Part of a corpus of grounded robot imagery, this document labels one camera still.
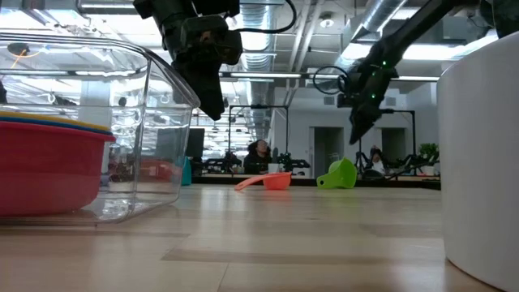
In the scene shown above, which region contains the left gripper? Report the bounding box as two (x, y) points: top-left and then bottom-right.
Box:
(133, 0), (245, 122)

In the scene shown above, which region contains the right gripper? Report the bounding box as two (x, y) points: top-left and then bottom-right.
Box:
(347, 58), (401, 146)

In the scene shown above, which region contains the green measuring cup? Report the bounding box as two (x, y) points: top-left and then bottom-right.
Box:
(316, 157), (358, 191)

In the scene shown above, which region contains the orange measuring cup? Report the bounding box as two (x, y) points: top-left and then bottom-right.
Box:
(234, 171), (293, 192)

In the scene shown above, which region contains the yellow measuring cup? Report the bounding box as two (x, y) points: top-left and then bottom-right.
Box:
(0, 110), (112, 132)

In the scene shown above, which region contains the red measuring cup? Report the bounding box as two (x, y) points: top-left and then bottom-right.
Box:
(0, 120), (118, 217)

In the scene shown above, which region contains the clear plastic basket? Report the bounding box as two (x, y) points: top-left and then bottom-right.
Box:
(0, 32), (201, 225)

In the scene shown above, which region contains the person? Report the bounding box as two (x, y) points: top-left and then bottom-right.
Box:
(242, 139), (274, 176)
(366, 145), (387, 176)

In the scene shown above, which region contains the black monitor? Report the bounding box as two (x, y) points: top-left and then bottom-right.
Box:
(186, 127), (206, 159)

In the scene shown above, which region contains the long ceiling light bar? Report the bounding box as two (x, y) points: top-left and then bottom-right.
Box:
(218, 71), (441, 83)

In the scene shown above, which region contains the small potted plant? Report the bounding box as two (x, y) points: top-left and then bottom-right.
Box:
(418, 142), (440, 176)

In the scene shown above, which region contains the background robot station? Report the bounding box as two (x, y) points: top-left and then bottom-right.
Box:
(279, 152), (312, 177)

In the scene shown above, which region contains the white plant pot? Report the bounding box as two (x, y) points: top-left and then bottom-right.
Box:
(436, 31), (519, 292)

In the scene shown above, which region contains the black background frame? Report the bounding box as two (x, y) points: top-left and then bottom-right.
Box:
(229, 104), (290, 163)
(380, 108), (417, 163)

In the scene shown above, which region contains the silver ventilation duct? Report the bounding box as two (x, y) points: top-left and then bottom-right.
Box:
(327, 0), (409, 76)
(237, 3), (273, 144)

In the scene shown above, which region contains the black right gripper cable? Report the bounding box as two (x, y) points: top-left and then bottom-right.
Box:
(312, 65), (350, 96)

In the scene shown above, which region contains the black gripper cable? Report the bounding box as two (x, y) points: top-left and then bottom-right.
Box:
(312, 65), (350, 96)
(236, 0), (298, 35)

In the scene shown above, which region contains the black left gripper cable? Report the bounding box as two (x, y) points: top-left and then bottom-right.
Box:
(236, 0), (298, 35)

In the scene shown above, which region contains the black hanging overhead camera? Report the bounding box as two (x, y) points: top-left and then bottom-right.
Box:
(6, 41), (32, 58)

